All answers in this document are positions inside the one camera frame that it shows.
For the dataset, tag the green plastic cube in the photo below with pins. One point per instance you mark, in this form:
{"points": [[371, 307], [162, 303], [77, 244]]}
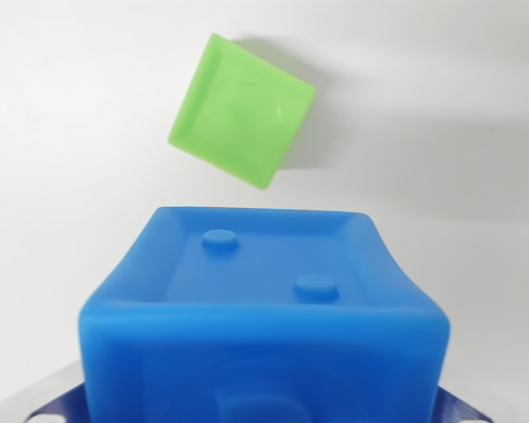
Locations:
{"points": [[242, 110]]}

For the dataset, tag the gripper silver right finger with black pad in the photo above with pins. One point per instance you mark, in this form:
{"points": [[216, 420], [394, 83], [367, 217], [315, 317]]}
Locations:
{"points": [[463, 403]]}

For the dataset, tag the blue plastic cube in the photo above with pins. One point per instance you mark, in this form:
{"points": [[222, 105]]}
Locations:
{"points": [[264, 335]]}

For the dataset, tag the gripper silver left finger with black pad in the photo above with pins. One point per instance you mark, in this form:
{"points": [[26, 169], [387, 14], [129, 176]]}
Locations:
{"points": [[57, 396]]}

